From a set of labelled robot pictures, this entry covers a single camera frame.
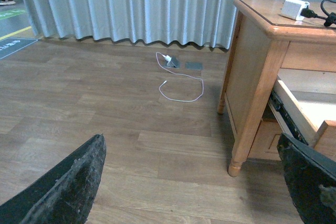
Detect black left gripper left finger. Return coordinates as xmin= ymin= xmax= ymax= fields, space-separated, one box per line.
xmin=1 ymin=134 xmax=107 ymax=223

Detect white charger adapter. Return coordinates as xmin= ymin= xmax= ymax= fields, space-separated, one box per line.
xmin=280 ymin=0 xmax=310 ymax=21

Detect black drawer slide rail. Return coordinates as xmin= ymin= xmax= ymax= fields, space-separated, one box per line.
xmin=270 ymin=90 xmax=309 ymax=145

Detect white floor cable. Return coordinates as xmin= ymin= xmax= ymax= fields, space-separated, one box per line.
xmin=155 ymin=52 xmax=205 ymax=103

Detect wooden drawer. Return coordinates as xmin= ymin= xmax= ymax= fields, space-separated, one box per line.
xmin=248 ymin=119 xmax=282 ymax=161
xmin=269 ymin=76 xmax=335 ymax=160

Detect grey floor sign mat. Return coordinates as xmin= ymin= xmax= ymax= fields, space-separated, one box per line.
xmin=0 ymin=37 xmax=38 ymax=59

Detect closed metal floor plate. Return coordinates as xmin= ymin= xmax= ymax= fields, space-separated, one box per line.
xmin=185 ymin=62 xmax=203 ymax=70

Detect open metal floor socket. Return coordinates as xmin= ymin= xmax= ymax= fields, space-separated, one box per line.
xmin=164 ymin=56 xmax=180 ymax=68

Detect black charger cable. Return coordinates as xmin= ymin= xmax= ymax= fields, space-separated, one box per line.
xmin=300 ymin=0 xmax=336 ymax=28

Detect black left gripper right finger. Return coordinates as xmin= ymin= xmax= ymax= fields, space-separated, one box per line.
xmin=277 ymin=133 xmax=335 ymax=223

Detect wooden nightstand cabinet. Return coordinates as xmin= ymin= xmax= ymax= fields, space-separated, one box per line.
xmin=218 ymin=0 xmax=335 ymax=177

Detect white plug on floor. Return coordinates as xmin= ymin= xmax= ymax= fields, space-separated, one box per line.
xmin=162 ymin=55 xmax=171 ymax=62

